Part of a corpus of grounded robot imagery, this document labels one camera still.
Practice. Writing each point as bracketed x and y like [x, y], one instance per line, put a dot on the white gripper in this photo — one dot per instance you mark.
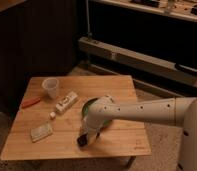
[82, 132]

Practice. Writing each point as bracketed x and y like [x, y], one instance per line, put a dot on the black eraser block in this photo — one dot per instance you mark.
[86, 140]

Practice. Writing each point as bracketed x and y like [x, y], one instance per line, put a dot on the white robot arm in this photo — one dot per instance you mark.
[181, 112]

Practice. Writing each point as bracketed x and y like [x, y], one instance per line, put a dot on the green ceramic bowl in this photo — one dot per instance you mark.
[85, 111]

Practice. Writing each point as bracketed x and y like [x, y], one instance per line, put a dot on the translucent plastic cup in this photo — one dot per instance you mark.
[51, 86]

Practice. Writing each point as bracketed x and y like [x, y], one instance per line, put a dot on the small white cube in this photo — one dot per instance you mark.
[52, 115]

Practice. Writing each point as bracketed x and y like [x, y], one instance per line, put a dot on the wooden table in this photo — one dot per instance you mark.
[121, 138]

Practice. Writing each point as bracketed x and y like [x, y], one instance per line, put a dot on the white sponge pad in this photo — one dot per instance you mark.
[41, 132]

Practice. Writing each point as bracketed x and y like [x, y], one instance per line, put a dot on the orange marker pen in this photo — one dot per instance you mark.
[31, 102]

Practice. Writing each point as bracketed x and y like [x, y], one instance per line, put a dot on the black object on shelf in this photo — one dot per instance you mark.
[186, 70]

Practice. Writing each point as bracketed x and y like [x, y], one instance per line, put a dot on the metal shelf rail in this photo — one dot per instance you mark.
[137, 60]

